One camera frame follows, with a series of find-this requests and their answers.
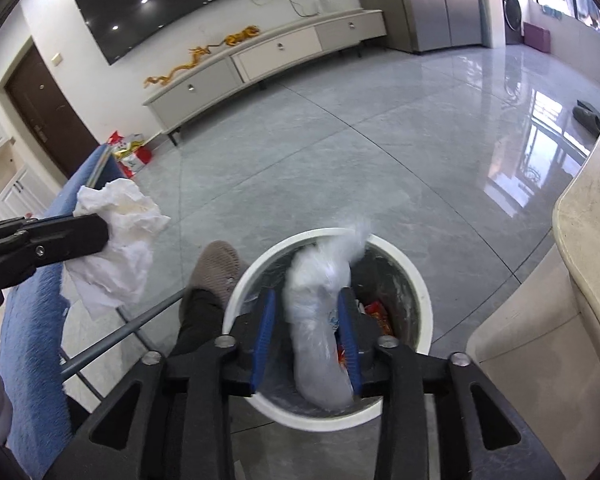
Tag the silver refrigerator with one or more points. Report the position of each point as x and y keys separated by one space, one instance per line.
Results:
x=430 y=5

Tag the beige curved counter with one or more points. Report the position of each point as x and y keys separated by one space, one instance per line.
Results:
x=580 y=285

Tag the grey metal table frame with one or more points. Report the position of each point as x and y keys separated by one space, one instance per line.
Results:
x=120 y=330

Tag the golden dragon figurine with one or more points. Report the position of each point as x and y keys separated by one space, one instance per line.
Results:
x=180 y=67

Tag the white base cabinet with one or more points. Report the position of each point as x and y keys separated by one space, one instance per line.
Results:
x=15 y=195

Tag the blue fluffy blanket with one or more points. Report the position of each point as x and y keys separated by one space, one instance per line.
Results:
x=35 y=340

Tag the white round waste bin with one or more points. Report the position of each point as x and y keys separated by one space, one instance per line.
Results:
x=402 y=280

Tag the brown knit slipper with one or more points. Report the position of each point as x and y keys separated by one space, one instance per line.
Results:
x=215 y=270

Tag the white tissue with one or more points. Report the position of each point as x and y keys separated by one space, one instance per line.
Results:
x=125 y=255

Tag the dark brown door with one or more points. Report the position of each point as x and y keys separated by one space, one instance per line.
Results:
x=45 y=110

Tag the golden tiger figurine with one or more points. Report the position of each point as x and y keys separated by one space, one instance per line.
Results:
x=240 y=36

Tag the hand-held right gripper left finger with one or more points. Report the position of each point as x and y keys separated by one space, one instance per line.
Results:
x=264 y=345

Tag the grey slippers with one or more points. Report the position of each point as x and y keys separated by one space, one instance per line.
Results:
x=590 y=117

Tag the red white shopping bag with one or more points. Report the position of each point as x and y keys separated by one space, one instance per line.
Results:
x=135 y=160

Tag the person's leg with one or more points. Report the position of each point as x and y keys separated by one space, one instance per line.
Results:
x=195 y=320

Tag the dark washing machine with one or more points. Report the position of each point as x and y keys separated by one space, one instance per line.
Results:
x=512 y=10

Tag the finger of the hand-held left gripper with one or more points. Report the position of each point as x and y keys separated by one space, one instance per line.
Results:
x=70 y=237

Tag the purple box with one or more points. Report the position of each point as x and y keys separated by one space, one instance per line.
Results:
x=536 y=37

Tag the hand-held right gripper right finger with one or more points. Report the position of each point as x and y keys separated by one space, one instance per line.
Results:
x=350 y=345

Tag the white television cabinet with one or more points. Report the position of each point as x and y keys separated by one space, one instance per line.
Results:
x=280 y=52

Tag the clear plastic bag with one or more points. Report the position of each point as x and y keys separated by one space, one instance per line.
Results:
x=312 y=340

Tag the wall light switch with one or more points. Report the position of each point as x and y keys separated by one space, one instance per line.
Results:
x=56 y=59

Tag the black wall television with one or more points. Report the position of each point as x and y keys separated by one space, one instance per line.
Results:
x=180 y=0

